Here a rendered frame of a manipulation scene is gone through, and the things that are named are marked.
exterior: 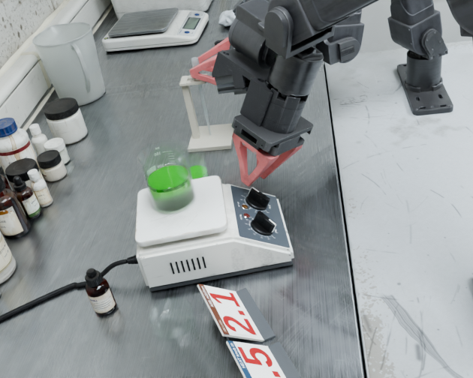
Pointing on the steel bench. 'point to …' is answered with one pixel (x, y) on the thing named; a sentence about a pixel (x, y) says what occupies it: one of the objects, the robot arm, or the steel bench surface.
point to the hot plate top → (164, 223)
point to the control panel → (278, 237)
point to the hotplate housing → (209, 255)
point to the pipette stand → (219, 137)
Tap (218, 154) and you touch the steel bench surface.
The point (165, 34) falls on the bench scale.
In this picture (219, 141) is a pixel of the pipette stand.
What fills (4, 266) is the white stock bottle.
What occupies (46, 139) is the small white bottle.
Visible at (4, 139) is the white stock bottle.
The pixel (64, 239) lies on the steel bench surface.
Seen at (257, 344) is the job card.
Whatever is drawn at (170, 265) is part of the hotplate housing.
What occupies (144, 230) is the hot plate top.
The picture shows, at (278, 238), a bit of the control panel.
